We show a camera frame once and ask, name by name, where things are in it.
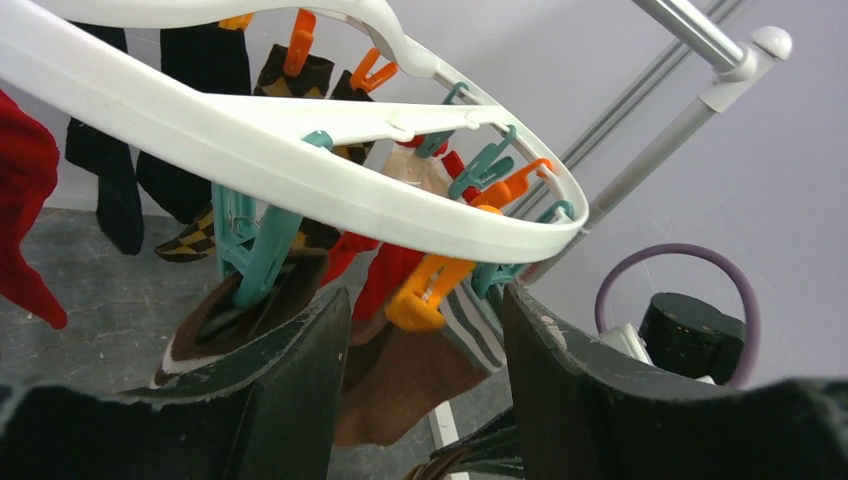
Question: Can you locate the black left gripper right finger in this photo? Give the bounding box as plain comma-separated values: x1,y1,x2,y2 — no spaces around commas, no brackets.
502,285,847,479

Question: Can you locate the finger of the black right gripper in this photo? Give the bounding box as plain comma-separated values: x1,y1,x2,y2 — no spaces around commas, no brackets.
405,406,524,480

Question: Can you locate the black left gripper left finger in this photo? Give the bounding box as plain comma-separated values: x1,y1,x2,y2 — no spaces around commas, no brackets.
1,288,350,479

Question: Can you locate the red cloth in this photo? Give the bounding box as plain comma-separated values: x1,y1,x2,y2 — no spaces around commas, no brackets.
1,93,67,329

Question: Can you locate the yellow cloth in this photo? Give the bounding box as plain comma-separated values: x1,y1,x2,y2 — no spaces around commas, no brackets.
150,248,329,388

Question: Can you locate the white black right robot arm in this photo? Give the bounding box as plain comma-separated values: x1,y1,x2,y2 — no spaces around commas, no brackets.
406,292,745,479

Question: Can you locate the orange clothes clip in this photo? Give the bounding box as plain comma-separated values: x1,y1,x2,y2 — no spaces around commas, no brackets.
283,9,317,77
378,253,476,332

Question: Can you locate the teal clothes clip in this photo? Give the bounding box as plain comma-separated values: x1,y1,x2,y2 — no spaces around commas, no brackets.
210,129,337,311

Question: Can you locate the white round clip hanger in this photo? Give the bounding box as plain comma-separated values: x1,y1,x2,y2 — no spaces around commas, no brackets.
1,1,589,263

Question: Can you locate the brown striped sock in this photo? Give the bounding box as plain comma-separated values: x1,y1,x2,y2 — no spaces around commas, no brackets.
333,283,507,447

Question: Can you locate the red white santa sock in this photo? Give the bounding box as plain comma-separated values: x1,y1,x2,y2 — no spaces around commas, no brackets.
321,136,465,321

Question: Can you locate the argyle brown yellow sock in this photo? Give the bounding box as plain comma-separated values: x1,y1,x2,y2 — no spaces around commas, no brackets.
153,43,337,265

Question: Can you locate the white metal drying rack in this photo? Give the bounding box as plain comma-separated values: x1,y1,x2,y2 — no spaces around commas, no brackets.
510,0,795,286

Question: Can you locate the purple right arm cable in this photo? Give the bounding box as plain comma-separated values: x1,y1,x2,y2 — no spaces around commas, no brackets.
593,242,762,390

